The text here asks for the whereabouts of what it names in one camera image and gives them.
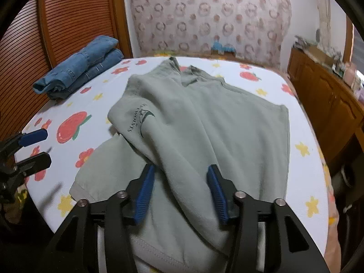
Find blue toy at bed head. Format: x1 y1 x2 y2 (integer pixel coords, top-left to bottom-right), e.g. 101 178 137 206
212 41 236 55

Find wooden louvred wardrobe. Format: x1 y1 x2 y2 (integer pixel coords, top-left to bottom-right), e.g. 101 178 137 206
0 0 133 145

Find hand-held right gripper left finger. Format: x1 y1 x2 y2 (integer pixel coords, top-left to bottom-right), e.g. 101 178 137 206
47 163 156 273

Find white floral bed sheet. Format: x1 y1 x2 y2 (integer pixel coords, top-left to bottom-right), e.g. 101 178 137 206
14 54 330 273

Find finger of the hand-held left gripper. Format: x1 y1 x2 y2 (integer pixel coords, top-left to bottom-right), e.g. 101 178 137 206
0 129 48 155
6 152 52 180

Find pink box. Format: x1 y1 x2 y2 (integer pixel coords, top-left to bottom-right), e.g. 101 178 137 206
343 63 360 87

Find light blue folded jeans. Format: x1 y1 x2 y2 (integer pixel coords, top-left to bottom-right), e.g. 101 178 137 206
33 35 119 94

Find pink ring-patterned curtain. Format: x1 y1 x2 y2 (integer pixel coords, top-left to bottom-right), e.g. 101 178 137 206
122 0 293 71

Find grey-green pants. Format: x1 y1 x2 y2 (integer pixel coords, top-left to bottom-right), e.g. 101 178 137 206
69 57 291 273

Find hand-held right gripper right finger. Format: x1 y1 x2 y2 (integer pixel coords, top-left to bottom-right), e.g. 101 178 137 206
206 164 330 273

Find wooden sideboard cabinet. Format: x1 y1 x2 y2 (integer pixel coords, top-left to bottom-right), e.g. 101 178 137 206
287 47 364 177

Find dark blue folded jeans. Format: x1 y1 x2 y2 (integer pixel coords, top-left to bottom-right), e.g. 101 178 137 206
48 48 125 101

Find black round appliance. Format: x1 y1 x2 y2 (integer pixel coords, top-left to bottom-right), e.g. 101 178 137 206
330 159 356 195

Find cardboard box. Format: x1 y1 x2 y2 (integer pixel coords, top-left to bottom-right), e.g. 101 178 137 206
306 44 334 66

